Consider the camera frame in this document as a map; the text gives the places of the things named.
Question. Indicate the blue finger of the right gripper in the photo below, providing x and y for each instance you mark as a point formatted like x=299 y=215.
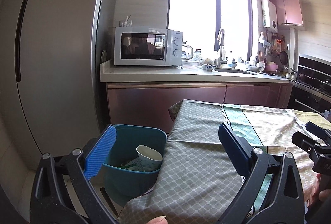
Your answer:
x=308 y=145
x=320 y=132

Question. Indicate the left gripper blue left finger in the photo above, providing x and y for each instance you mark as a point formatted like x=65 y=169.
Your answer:
x=82 y=165

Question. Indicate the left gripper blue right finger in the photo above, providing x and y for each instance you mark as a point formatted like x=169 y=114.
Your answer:
x=253 y=164

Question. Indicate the white paper cup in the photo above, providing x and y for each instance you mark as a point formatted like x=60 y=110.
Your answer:
x=150 y=159

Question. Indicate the green snack wrapper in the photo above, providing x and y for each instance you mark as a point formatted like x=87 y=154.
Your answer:
x=133 y=165

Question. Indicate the teal plastic trash bin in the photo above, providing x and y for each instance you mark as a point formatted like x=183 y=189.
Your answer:
x=124 y=185

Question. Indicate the chrome kitchen faucet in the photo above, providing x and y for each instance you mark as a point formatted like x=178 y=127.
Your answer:
x=221 y=43

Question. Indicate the beige kitchen countertop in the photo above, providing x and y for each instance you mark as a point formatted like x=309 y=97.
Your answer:
x=130 y=74

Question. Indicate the right hand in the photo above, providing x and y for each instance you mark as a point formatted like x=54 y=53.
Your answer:
x=317 y=194

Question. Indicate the left hand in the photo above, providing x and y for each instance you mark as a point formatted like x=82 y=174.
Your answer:
x=158 y=220

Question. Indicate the black oven stove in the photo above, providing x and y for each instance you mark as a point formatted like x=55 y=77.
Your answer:
x=311 y=88

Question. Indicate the green patterned tablecloth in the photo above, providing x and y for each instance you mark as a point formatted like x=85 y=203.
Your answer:
x=197 y=180

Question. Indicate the maroon base cabinet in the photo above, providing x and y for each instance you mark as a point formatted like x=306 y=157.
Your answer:
x=148 y=104

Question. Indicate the pink bowl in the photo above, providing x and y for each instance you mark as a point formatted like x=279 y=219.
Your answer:
x=271 y=67

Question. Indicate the black frying pan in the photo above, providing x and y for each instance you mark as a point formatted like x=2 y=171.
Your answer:
x=283 y=56

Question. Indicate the glass electric kettle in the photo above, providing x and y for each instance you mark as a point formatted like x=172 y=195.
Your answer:
x=187 y=52

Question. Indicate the white microwave oven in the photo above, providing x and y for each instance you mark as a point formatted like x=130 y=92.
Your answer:
x=147 y=46

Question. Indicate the white water heater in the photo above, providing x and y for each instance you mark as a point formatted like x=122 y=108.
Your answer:
x=269 y=16

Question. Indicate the silver refrigerator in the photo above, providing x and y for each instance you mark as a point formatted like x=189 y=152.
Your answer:
x=52 y=99

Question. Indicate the pink wall cabinet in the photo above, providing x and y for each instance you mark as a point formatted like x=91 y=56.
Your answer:
x=288 y=12

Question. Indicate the dark window frame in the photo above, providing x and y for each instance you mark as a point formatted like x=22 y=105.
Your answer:
x=200 y=21

